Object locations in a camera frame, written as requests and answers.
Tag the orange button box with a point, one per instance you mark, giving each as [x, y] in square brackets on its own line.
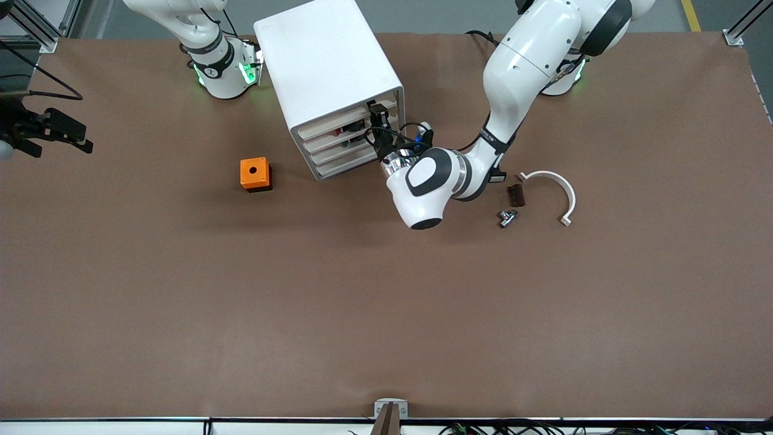
[259, 166]

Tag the brown cylindrical capacitor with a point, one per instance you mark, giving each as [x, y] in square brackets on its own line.
[516, 195]

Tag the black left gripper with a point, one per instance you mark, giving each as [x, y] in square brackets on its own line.
[383, 144]

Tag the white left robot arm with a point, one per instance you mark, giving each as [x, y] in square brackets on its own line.
[525, 60]

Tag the black red push button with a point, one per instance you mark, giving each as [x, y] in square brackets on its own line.
[353, 127]

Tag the chrome valve fitting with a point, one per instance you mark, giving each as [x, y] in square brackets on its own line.
[506, 219]

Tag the aluminium frame post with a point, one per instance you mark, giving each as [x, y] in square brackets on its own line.
[48, 43]
[734, 38]

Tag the white curved plastic clamp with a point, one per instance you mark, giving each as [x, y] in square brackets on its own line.
[546, 174]

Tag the black green push button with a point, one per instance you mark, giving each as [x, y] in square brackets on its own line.
[355, 139]

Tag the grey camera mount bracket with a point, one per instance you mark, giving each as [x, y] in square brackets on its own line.
[389, 417]

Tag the white square push button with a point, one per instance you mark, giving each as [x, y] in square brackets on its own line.
[499, 177]

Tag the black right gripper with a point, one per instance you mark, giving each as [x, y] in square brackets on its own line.
[18, 127]

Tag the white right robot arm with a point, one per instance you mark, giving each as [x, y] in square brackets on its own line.
[223, 78]

